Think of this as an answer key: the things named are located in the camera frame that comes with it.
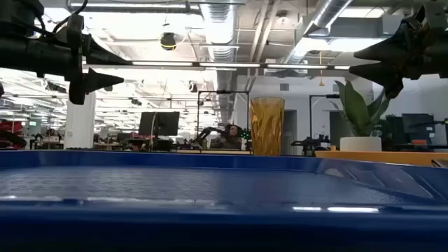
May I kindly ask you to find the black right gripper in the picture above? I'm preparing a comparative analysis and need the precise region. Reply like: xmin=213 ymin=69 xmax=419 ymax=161
xmin=349 ymin=0 xmax=448 ymax=99

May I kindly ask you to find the blue plastic tray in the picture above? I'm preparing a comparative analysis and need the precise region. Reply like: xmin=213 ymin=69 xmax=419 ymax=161
xmin=0 ymin=150 xmax=448 ymax=252

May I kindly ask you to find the white square pillar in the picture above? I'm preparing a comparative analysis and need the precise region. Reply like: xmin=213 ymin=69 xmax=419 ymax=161
xmin=64 ymin=91 xmax=97 ymax=150

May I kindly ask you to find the black metal rig frame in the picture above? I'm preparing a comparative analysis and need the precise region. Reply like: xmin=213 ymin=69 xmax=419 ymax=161
xmin=197 ymin=90 xmax=250 ymax=148
xmin=309 ymin=93 xmax=340 ymax=139

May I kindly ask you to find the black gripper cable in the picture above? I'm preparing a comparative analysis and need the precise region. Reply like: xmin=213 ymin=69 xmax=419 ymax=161
xmin=33 ymin=0 xmax=89 ymax=36

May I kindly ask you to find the person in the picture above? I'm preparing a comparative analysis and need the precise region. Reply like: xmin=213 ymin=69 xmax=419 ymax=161
xmin=219 ymin=123 xmax=244 ymax=151

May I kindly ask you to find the green leafy plant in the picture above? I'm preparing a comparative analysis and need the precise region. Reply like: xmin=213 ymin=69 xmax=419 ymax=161
xmin=334 ymin=80 xmax=391 ymax=138

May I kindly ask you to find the black computer monitor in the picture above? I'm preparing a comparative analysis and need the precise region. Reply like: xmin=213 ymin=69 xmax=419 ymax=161
xmin=138 ymin=111 xmax=181 ymax=137
xmin=401 ymin=113 xmax=435 ymax=144

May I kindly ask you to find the long ceiling light strip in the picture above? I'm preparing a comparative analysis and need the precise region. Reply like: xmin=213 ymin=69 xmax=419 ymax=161
xmin=131 ymin=60 xmax=351 ymax=71

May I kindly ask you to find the amber ribbed plastic cup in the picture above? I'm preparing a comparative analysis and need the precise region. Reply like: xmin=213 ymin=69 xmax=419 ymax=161
xmin=249 ymin=97 xmax=286 ymax=157

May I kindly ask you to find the white round plant pot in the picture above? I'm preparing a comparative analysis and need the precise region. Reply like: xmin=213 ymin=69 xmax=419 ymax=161
xmin=339 ymin=136 xmax=382 ymax=153

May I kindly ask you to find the silver ceiling air duct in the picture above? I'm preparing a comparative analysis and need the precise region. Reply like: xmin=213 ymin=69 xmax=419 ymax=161
xmin=283 ymin=0 xmax=354 ymax=64
xmin=199 ymin=0 xmax=239 ymax=123

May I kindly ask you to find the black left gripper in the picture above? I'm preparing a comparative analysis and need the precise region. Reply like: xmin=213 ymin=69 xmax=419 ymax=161
xmin=36 ymin=13 xmax=132 ymax=105

